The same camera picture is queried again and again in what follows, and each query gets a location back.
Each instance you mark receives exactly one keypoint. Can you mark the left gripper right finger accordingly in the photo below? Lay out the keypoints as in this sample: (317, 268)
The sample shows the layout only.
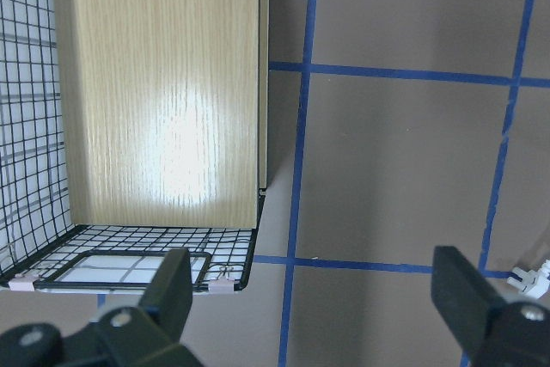
(463, 297)

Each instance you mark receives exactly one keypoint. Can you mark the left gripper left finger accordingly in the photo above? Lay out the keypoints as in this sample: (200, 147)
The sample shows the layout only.
(168, 298)

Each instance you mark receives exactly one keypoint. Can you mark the wooden board in basket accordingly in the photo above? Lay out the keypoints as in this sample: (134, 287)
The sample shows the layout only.
(164, 110)

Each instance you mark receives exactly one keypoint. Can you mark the wire grid basket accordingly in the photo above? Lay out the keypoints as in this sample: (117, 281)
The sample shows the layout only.
(41, 248)

